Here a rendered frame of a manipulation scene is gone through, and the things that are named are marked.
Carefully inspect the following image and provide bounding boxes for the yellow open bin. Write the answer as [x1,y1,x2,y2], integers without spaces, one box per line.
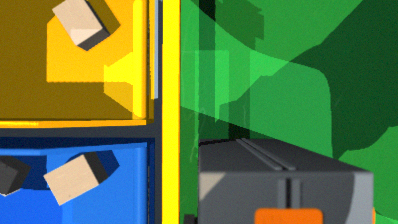
[0,0,155,128]

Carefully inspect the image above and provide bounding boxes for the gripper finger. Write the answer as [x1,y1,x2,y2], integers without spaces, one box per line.
[183,214,198,224]

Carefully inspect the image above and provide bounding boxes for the dark grey block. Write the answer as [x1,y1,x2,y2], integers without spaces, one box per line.
[0,156,31,197]

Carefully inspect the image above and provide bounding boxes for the yellow bar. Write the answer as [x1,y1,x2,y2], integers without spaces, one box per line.
[162,0,181,224]

